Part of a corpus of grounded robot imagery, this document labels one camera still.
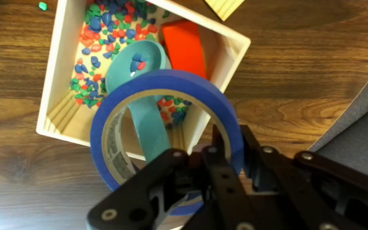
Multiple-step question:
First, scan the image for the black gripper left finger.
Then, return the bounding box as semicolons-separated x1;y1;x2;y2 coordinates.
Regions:
86;123;262;230

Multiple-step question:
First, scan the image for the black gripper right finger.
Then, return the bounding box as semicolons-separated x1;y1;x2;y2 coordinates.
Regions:
239;123;368;230

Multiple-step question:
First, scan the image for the blue masking tape roll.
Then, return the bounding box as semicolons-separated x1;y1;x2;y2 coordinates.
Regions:
88;68;245;219

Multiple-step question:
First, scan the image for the grey fabric seat cushion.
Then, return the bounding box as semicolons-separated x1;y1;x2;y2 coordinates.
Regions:
309;53;368;185

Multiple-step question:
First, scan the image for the teal plastic spoon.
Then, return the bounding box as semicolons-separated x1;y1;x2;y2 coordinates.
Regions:
104;39;173;163

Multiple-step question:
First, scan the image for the orange plastic scoop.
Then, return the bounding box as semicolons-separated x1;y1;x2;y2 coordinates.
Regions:
161;19;210;80

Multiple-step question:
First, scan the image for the yellow wooden block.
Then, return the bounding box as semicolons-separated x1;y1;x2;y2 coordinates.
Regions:
203;0;245;21

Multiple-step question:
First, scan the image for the light wooden square box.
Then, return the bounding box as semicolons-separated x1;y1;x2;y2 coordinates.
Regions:
35;0;252;162

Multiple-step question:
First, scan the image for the coloured pebbles pile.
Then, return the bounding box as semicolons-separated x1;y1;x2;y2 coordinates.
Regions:
68;0;194;128

